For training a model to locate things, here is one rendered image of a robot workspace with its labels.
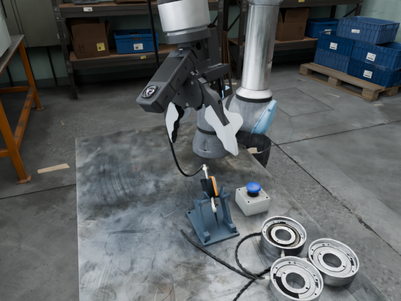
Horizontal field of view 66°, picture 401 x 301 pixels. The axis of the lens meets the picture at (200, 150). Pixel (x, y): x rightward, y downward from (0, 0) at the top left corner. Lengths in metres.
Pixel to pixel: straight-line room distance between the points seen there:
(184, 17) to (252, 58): 0.50
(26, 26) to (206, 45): 3.76
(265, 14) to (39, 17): 3.47
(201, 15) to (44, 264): 1.69
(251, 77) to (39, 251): 1.55
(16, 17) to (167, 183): 3.47
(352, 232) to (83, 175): 1.61
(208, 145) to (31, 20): 3.37
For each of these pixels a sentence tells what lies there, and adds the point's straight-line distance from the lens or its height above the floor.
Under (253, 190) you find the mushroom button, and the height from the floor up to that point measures 0.87.
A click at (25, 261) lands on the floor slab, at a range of 2.03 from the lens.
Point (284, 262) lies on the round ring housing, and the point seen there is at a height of 0.83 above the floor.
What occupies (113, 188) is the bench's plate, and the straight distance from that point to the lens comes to 0.99.
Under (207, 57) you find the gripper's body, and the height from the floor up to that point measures 1.26.
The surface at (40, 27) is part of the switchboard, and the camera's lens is 4.20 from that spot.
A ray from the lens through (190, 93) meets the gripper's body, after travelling 0.50.
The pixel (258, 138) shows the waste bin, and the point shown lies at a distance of 2.12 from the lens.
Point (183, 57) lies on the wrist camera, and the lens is 0.49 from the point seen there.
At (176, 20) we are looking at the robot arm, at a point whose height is 1.32.
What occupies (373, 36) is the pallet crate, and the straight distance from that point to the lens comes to 4.35.
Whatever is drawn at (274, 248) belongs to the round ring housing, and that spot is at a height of 0.83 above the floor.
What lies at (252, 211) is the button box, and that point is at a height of 0.82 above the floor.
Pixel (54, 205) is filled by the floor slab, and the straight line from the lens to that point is 2.33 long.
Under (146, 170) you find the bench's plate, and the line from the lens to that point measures 1.05.
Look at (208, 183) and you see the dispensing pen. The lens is 0.76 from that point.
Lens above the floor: 1.39
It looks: 31 degrees down
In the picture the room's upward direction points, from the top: straight up
